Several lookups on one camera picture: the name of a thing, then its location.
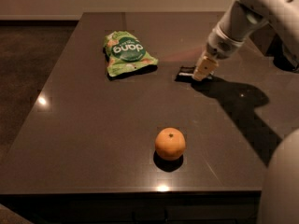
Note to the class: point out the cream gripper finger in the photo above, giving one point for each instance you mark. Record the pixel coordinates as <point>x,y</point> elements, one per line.
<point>205,65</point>

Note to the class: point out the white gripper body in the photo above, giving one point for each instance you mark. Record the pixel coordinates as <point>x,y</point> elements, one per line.
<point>219,48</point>

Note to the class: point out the black rxbar chocolate bar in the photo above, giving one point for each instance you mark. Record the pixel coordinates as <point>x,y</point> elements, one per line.
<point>187,73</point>

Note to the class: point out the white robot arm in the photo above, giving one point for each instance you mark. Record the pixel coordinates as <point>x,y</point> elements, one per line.
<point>279,202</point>

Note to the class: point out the green rice chip bag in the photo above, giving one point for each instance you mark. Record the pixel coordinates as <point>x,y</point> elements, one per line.
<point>125,54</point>

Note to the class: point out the orange fruit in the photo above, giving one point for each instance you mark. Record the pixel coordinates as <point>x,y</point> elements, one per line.
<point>170,144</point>

